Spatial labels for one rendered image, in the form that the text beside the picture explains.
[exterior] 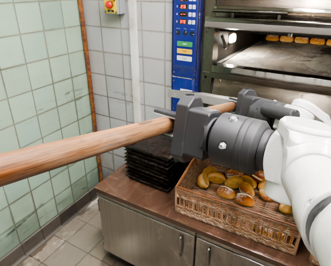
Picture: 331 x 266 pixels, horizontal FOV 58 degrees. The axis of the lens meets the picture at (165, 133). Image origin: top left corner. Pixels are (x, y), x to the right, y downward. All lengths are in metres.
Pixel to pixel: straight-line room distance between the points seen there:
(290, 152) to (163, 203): 1.20
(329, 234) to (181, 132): 0.33
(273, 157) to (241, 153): 0.04
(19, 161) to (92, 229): 1.99
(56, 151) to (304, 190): 0.25
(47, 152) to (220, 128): 0.26
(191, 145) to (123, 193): 1.12
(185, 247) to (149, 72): 1.01
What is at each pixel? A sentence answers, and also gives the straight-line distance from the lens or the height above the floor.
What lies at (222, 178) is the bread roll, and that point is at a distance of 1.63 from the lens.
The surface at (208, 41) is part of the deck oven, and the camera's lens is 1.62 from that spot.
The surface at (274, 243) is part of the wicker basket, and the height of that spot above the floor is 0.61.
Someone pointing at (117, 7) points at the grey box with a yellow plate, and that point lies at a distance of 1.81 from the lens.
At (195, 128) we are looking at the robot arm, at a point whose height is 1.35.
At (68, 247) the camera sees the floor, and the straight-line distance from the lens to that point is 2.20.
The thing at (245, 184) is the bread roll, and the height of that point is 0.65.
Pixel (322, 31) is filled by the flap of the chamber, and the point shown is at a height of 1.40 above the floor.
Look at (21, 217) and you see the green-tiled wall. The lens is 2.10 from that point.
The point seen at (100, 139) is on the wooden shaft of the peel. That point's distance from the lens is 0.38.
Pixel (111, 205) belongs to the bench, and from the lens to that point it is 1.67.
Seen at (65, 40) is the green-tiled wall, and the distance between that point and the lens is 2.00.
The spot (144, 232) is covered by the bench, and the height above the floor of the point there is 0.40.
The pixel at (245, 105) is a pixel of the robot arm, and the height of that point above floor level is 1.25.
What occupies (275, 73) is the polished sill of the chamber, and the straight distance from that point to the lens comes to 1.55.
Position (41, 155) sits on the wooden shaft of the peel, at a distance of 0.32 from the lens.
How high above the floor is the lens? 1.57
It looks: 27 degrees down
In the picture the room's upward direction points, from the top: straight up
